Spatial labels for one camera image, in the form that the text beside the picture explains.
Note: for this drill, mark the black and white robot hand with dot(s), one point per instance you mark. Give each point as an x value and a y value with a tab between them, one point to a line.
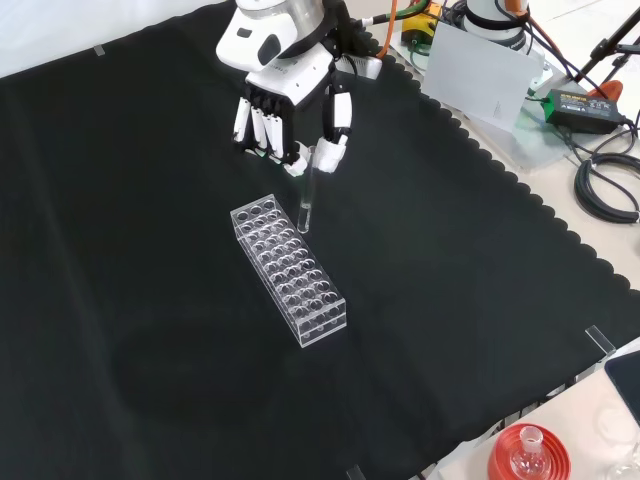
280	75

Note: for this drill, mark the clear glass test tube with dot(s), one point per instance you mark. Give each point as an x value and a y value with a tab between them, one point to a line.
305	200

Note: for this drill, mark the clear acrylic test tube rack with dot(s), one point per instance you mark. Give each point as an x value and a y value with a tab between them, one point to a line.
287	270

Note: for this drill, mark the yellow stop button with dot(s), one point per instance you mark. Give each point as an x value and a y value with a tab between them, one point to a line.
417	27

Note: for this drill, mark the pale board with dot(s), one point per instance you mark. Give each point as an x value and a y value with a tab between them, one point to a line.
475	75

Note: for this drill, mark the black bench cloth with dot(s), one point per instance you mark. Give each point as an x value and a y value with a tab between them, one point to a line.
150	250

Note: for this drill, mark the black power adapter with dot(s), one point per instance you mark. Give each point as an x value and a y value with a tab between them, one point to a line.
585	110

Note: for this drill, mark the black tripod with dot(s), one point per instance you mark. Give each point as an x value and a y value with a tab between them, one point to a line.
602	49

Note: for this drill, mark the orange clamp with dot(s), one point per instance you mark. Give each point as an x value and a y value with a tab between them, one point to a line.
611	90

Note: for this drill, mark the clear round-bottom flask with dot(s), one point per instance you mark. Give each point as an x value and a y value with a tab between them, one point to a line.
530	440

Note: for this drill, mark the dark flat tablet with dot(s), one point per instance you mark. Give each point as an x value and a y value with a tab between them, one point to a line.
627	380

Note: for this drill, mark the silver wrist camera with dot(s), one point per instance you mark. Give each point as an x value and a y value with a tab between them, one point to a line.
367	66

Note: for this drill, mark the clear base plate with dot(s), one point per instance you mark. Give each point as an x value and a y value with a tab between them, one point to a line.
545	145

